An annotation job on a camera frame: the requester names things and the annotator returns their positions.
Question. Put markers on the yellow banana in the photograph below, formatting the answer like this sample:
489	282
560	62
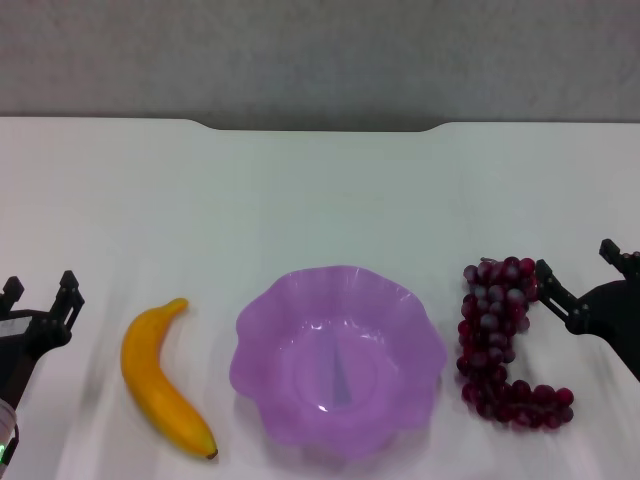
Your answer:
150	365

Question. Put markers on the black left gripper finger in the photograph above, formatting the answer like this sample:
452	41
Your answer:
12	289
67	300

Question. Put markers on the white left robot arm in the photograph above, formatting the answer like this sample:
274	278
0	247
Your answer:
6	415

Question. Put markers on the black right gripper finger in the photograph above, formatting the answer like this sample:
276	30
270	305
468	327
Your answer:
622	262
557	295

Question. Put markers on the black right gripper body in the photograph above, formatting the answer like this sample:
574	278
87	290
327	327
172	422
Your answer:
615	315

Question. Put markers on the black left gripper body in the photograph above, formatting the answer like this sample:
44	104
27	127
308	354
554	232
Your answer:
27	337

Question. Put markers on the dark red grape bunch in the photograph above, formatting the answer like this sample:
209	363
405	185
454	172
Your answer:
487	330

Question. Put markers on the purple wavy plastic plate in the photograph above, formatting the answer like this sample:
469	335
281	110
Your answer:
300	360

